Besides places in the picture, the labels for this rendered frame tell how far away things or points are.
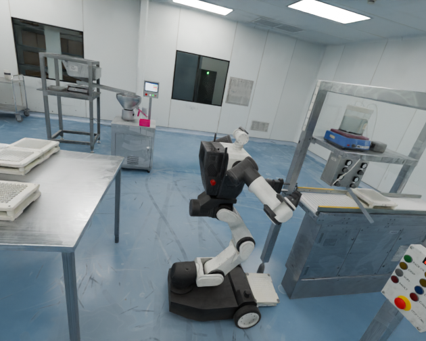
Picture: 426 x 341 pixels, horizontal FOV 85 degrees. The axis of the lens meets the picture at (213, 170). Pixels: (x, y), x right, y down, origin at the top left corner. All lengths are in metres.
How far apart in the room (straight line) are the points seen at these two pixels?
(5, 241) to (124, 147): 2.69
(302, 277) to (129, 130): 2.89
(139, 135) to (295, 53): 5.08
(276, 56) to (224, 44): 1.48
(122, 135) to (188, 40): 3.48
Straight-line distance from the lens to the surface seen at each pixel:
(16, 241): 1.32
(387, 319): 1.42
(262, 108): 7.15
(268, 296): 2.23
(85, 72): 4.51
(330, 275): 2.43
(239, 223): 1.62
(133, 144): 3.77
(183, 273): 1.85
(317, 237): 1.99
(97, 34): 6.52
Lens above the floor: 1.68
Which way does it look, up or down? 22 degrees down
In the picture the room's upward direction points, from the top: 11 degrees clockwise
